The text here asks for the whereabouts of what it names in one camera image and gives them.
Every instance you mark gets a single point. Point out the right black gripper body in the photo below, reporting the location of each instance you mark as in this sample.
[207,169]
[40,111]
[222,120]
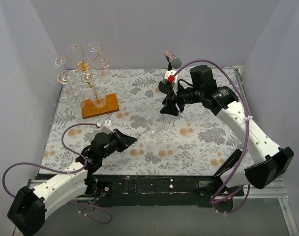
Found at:
[175,99]

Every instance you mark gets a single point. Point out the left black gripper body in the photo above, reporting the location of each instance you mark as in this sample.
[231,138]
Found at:
[120,140]

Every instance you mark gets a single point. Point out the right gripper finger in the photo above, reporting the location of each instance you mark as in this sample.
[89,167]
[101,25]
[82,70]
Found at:
[170,97]
[169,108]

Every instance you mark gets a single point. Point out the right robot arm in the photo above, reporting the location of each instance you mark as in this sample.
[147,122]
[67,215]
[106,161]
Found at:
[270,159]

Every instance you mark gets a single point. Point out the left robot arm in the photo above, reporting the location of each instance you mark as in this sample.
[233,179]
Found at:
[32,206]

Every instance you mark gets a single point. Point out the glitter microphone on stand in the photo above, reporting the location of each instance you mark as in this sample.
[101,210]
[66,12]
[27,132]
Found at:
[173,61]

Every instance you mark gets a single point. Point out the floral tablecloth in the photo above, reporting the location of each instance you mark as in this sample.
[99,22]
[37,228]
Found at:
[193,143]

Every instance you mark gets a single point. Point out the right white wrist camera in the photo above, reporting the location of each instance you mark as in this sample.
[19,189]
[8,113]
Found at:
[173,81]

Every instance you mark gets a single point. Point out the gold wire wine glass rack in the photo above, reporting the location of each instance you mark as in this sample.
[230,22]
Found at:
[80,83]

